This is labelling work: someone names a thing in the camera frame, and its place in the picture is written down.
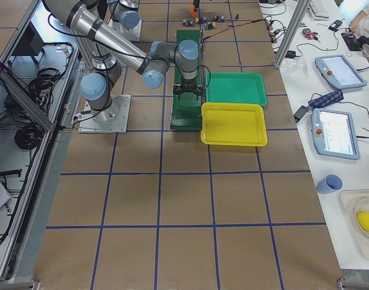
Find blue plastic cup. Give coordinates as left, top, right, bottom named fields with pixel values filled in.
left=316, top=174, right=343, bottom=195

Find blue plaid pouch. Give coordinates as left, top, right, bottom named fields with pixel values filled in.
left=307, top=90, right=344, bottom=109

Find teach pendant far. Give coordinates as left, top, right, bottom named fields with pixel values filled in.
left=315, top=54, right=367, bottom=90

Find beige tray with bowl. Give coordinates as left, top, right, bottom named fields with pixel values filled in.
left=339, top=189, right=369, bottom=260

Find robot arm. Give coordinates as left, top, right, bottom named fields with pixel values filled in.
left=107, top=0, right=141, bottom=31
left=43, top=1, right=204, bottom=97

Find yellow plastic tray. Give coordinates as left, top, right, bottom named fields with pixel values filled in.
left=201, top=102, right=268, bottom=147

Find red black conveyor cable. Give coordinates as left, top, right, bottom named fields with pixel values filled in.
left=202, top=18, right=265, bottom=40

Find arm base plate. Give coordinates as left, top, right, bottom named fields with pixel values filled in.
left=109, top=19, right=143, bottom=42
left=76, top=95, right=132, bottom=134

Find green plastic tray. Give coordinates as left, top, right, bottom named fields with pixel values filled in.
left=205, top=72, right=268, bottom=106

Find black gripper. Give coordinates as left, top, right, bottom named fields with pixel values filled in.
left=173, top=0, right=204, bottom=102

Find teach pendant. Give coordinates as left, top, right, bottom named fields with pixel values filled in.
left=315, top=54, right=367, bottom=90
left=311, top=108, right=361, bottom=160

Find green conveyor belt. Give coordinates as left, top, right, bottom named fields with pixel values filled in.
left=170, top=30, right=205, bottom=131

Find aluminium frame post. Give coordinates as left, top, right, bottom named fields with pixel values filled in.
left=274, top=0, right=310, bottom=68

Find orange cylinder with 4680 text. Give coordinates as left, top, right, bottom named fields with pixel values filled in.
left=189, top=5, right=198, bottom=18

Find teach pendant near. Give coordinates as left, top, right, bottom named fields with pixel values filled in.
left=311, top=108, right=361, bottom=160

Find black power brick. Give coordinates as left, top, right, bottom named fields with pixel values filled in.
left=294, top=105, right=309, bottom=123

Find green push button lower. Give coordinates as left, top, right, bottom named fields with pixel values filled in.
left=200, top=16, right=207, bottom=24

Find yellow lemon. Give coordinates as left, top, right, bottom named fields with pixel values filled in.
left=356, top=211, right=369, bottom=232

